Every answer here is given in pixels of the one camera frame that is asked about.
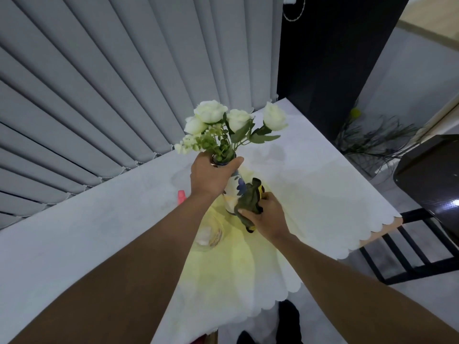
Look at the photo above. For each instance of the person's left forearm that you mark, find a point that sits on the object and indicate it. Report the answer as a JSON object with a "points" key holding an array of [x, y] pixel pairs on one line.
{"points": [[136, 268]]}

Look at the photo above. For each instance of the person's right hand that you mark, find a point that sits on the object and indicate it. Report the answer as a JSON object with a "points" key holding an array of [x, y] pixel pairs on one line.
{"points": [[270, 220]]}

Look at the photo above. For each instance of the dark green cleaning cloth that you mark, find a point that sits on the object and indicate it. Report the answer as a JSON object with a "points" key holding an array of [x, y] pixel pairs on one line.
{"points": [[251, 198]]}

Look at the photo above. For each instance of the pink small object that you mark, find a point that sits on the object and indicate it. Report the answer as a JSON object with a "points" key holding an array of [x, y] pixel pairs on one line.
{"points": [[181, 197]]}

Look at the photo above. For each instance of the floral painted ceramic vase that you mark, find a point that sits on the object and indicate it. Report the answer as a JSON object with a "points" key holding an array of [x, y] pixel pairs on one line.
{"points": [[233, 188]]}

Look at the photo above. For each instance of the black wall panel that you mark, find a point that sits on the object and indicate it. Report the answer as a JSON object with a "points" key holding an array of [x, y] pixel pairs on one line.
{"points": [[322, 50]]}

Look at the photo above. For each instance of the clear drinking glass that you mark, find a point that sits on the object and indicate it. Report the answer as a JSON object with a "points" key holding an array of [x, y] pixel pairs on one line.
{"points": [[209, 234]]}

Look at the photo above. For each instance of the black glossy chair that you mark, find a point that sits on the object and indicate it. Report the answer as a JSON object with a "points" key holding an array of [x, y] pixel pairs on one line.
{"points": [[430, 175]]}

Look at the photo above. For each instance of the white artificial rose bouquet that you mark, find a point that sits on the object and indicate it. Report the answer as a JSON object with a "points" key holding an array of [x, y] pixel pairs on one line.
{"points": [[209, 112]]}

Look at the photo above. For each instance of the pale yellow round table mat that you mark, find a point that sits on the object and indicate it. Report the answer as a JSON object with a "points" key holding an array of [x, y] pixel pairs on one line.
{"points": [[229, 279]]}

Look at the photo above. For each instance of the black shoe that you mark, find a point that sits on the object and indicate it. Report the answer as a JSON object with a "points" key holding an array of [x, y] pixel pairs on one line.
{"points": [[245, 338], [289, 322]]}

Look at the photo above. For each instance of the person's right forearm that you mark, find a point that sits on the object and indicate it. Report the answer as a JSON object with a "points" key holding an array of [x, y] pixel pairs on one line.
{"points": [[344, 293]]}

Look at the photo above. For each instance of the person's right thumb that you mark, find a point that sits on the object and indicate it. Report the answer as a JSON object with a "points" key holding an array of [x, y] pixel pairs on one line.
{"points": [[249, 214]]}

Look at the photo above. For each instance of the grey vertical blinds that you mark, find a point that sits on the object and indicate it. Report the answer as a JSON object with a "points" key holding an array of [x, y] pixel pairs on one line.
{"points": [[107, 85]]}

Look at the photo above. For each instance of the green grass plant yellow bloom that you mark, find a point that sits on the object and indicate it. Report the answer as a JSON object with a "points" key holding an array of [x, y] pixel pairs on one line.
{"points": [[362, 141]]}

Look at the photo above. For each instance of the person's left hand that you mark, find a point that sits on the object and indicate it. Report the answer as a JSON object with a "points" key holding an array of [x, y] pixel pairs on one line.
{"points": [[206, 177]]}

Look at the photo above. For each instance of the person's left thumb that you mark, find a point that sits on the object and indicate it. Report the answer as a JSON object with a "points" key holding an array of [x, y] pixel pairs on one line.
{"points": [[232, 165]]}

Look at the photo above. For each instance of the white scalloped tablecloth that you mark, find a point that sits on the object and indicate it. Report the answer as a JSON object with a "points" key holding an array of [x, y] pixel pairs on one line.
{"points": [[322, 182]]}

